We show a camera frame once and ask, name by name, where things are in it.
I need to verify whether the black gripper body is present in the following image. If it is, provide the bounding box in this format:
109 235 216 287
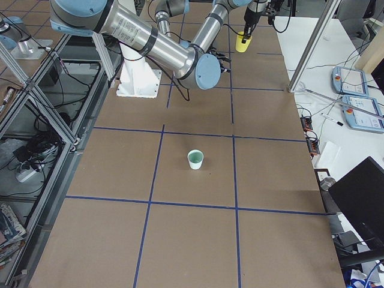
244 8 261 30
209 51 224 63

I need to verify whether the yellow plastic cup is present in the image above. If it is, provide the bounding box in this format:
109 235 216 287
235 31 252 53

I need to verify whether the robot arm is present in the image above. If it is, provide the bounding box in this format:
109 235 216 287
155 1 236 89
50 1 266 89

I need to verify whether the green plastic cup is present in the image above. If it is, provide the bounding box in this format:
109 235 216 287
187 149 204 170

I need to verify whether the stack of books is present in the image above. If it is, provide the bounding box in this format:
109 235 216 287
1 202 26 266

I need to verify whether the white mounting pillar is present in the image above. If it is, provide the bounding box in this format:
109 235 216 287
116 43 162 98

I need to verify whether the upper blue teach pendant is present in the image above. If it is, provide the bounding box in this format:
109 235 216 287
331 66 369 97

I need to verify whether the blue teach pendant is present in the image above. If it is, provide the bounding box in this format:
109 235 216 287
342 94 383 133
331 66 369 97

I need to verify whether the orange black connector strip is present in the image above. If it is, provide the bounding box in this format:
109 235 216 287
300 116 320 158

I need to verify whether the black marker pen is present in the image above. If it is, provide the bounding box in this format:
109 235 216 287
321 113 344 127

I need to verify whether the wooden board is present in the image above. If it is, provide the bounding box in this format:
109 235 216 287
355 27 384 74

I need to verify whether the lower blue teach pendant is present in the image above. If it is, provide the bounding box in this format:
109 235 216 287
342 94 383 133

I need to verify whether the black monitor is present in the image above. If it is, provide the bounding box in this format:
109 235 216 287
329 157 383 250

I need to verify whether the white power strip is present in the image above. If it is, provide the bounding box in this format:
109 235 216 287
16 167 40 183

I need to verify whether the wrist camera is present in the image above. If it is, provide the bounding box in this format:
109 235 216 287
265 0 284 17

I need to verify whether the black camera cable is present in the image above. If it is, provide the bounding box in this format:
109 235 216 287
269 0 298 34

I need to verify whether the aluminium frame post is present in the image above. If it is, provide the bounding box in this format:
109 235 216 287
288 0 341 92

